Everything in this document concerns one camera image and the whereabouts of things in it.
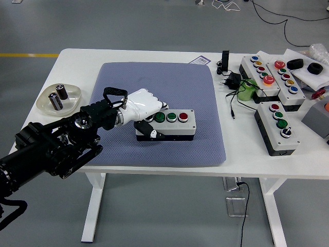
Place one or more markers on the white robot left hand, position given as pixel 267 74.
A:
pixel 141 105

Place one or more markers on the grey four-button control box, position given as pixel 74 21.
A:
pixel 180 127

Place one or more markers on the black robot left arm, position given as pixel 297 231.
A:
pixel 51 144

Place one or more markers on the five-button box, mushroom beside green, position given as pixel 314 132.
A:
pixel 247 63
pixel 296 99

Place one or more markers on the four-button box with selector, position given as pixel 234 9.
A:
pixel 288 144

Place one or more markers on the grey box with orange button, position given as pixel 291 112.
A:
pixel 316 117

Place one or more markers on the blue-grey textured mat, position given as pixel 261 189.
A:
pixel 174 85

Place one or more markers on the white table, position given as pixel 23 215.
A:
pixel 159 55

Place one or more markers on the purple-bordered label card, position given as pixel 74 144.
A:
pixel 200 60

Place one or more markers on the dark cylindrical battery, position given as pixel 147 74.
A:
pixel 56 103
pixel 62 93

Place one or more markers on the black upright charger stand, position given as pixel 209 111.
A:
pixel 225 60

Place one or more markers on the black power adapter plug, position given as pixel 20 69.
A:
pixel 235 78

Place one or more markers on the beige shallow dish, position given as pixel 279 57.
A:
pixel 43 105

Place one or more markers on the green cup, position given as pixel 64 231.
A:
pixel 244 94

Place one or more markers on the large white sheet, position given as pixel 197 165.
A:
pixel 308 79

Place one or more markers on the red mushroom knob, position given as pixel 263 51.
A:
pixel 318 94

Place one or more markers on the clear plastic bag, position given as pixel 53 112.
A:
pixel 318 51

